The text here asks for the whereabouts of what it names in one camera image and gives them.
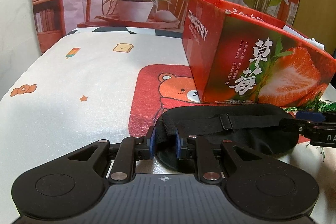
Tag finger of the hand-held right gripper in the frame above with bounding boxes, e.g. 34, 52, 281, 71
297, 111, 336, 123
280, 119, 336, 135

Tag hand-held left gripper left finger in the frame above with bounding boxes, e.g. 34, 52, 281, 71
67, 126, 157, 185

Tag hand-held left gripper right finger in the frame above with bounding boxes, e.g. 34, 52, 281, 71
175, 127, 264, 185

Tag black eye mask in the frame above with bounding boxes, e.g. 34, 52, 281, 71
155, 105, 300, 172

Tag red strawberry print cardboard box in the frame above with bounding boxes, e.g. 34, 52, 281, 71
182, 0, 336, 107

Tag wooden panel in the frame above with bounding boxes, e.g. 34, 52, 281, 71
292, 0, 336, 60

